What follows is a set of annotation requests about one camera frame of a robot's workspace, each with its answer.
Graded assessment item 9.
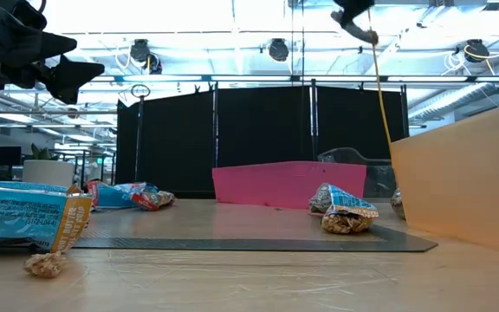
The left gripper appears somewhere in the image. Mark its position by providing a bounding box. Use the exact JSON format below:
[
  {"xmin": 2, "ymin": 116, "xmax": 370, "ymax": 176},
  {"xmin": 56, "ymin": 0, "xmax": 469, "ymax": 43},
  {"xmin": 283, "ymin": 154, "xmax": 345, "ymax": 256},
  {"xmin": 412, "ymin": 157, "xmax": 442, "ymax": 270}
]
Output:
[{"xmin": 0, "ymin": 0, "xmax": 106, "ymax": 106}]

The blue granola bar red end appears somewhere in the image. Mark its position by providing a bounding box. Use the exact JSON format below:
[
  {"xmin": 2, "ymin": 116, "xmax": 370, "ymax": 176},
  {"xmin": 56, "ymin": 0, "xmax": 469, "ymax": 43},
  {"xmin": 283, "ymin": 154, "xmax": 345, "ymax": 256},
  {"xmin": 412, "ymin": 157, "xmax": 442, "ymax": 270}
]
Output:
[{"xmin": 85, "ymin": 179, "xmax": 146, "ymax": 210}]

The blue granola bar yellow end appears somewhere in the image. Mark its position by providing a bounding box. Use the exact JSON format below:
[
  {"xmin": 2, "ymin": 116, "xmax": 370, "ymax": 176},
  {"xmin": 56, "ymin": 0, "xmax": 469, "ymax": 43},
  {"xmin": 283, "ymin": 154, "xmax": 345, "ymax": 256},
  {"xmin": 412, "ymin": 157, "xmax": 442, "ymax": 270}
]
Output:
[{"xmin": 0, "ymin": 185, "xmax": 94, "ymax": 254}]

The red green granola bar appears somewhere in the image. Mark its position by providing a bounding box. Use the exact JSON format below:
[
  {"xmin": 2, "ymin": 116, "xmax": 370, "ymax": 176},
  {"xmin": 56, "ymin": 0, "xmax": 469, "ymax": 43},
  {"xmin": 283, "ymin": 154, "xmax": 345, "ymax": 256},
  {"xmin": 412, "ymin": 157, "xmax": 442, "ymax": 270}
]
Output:
[{"xmin": 130, "ymin": 184, "xmax": 177, "ymax": 212}]

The granola chunk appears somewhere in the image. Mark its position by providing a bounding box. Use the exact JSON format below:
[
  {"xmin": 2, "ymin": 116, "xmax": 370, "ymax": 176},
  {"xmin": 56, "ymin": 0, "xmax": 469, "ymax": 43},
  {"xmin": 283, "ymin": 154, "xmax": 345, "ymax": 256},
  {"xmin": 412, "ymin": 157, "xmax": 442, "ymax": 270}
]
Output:
[{"xmin": 23, "ymin": 250, "xmax": 68, "ymax": 279}]

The black ceiling spotlight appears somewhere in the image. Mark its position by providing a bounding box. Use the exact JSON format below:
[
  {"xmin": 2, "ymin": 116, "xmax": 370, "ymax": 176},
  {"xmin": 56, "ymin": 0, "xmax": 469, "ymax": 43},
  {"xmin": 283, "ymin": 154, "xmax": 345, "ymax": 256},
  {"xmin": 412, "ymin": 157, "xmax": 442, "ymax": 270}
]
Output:
[
  {"xmin": 464, "ymin": 38, "xmax": 489, "ymax": 64},
  {"xmin": 268, "ymin": 37, "xmax": 290, "ymax": 62},
  {"xmin": 129, "ymin": 38, "xmax": 152, "ymax": 63}
]

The black monitor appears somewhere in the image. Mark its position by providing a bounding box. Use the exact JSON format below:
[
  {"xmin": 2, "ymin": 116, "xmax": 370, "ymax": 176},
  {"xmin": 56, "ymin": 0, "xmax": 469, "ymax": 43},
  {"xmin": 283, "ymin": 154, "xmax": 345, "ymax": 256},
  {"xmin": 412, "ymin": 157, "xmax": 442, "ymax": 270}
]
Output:
[{"xmin": 0, "ymin": 146, "xmax": 23, "ymax": 168}]

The white potted plant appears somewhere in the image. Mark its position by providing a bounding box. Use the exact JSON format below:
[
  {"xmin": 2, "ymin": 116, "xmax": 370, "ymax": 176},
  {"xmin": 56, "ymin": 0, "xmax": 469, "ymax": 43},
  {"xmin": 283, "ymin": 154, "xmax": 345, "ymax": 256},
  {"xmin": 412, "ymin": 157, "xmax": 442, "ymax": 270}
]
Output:
[{"xmin": 22, "ymin": 142, "xmax": 76, "ymax": 190}]

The black folding partition screen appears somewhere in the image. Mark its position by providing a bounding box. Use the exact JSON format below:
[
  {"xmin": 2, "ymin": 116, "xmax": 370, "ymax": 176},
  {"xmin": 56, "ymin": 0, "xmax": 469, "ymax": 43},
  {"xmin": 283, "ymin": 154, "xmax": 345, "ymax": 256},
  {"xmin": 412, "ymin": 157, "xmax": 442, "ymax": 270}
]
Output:
[{"xmin": 114, "ymin": 84, "xmax": 411, "ymax": 195}]

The pink plastic bin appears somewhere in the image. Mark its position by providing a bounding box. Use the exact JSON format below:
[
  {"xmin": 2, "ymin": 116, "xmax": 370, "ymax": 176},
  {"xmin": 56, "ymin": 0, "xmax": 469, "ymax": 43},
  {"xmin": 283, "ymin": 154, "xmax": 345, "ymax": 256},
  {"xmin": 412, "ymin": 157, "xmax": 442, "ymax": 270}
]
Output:
[{"xmin": 211, "ymin": 160, "xmax": 368, "ymax": 211}]

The orange plastic bin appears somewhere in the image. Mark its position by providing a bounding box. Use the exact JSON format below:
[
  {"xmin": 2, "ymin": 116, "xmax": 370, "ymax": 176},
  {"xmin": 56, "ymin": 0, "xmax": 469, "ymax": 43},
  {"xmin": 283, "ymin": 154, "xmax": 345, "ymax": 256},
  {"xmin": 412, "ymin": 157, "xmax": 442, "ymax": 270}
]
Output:
[{"xmin": 390, "ymin": 100, "xmax": 499, "ymax": 257}]

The dark grey bordered mat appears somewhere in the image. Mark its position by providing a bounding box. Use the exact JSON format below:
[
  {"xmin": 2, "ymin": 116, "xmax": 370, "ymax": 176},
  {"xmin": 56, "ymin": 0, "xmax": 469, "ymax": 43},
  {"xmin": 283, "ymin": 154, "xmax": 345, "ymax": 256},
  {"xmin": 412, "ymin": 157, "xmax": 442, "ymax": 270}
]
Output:
[{"xmin": 71, "ymin": 198, "xmax": 439, "ymax": 253}]

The black ring-top post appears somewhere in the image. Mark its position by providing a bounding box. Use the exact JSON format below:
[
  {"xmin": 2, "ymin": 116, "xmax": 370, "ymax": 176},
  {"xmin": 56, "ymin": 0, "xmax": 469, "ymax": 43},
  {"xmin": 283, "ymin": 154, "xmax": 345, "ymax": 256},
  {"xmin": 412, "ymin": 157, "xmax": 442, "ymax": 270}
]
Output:
[{"xmin": 130, "ymin": 83, "xmax": 152, "ymax": 183}]

